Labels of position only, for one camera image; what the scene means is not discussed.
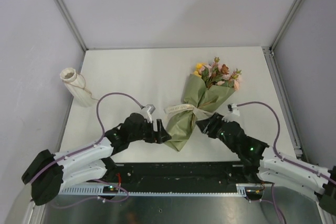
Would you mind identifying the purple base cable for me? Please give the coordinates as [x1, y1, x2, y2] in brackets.
[49, 179, 130, 210]
[248, 182, 288, 222]

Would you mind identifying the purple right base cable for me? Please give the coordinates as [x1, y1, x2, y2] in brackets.
[248, 182, 288, 222]

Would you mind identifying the grey slotted cable duct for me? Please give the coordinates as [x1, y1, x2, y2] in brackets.
[59, 183, 264, 197]

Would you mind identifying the aluminium frame post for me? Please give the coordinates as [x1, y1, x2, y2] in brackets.
[269, 0, 305, 51]
[54, 0, 88, 52]

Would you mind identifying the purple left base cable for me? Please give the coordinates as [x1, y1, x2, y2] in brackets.
[49, 179, 130, 210]

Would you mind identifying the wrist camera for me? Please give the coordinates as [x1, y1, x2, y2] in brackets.
[224, 103, 240, 122]
[140, 104, 155, 123]

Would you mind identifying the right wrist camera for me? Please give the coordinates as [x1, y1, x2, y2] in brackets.
[224, 103, 240, 122]

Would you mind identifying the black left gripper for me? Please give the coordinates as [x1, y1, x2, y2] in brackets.
[129, 118, 171, 144]

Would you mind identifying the right aluminium table rail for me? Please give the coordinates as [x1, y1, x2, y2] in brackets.
[262, 47, 308, 162]

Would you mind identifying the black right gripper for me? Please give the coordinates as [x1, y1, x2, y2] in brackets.
[195, 112, 237, 153]

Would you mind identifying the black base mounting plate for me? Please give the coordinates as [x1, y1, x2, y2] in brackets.
[102, 162, 261, 188]

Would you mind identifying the right aluminium frame post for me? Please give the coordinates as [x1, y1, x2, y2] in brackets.
[269, 0, 305, 51]

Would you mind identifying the white ribbed ceramic vase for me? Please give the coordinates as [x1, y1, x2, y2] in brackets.
[60, 68, 98, 108]

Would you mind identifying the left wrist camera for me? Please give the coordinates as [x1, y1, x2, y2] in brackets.
[140, 104, 155, 123]

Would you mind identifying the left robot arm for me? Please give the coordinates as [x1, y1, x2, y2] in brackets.
[22, 113, 171, 206]

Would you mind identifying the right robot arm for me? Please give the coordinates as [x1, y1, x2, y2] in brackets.
[196, 113, 335, 215]

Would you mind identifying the left aluminium frame post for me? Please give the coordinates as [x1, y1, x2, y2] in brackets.
[54, 0, 88, 52]

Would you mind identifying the cream printed ribbon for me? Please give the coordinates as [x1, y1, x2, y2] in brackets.
[164, 103, 213, 120]

